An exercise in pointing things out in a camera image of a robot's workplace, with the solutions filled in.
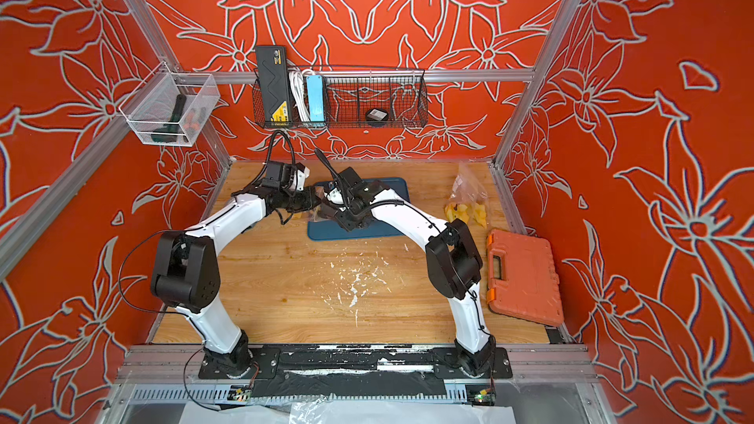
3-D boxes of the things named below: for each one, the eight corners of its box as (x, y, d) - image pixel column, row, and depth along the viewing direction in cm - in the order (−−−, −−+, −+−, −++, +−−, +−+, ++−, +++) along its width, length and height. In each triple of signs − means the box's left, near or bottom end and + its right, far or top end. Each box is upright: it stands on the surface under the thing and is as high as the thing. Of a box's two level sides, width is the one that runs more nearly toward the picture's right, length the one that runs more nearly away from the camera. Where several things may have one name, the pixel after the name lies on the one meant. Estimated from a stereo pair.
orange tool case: (488, 315, 82) (496, 308, 77) (485, 238, 99) (491, 228, 94) (555, 329, 80) (567, 323, 75) (541, 248, 96) (550, 238, 91)
